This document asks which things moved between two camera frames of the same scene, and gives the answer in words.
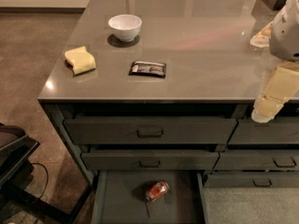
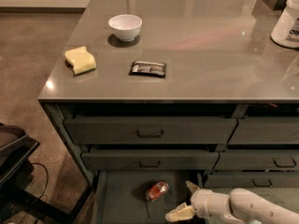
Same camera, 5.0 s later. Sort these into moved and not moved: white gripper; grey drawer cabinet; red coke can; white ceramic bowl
Moved: white gripper
Not moved: grey drawer cabinet; white ceramic bowl; red coke can
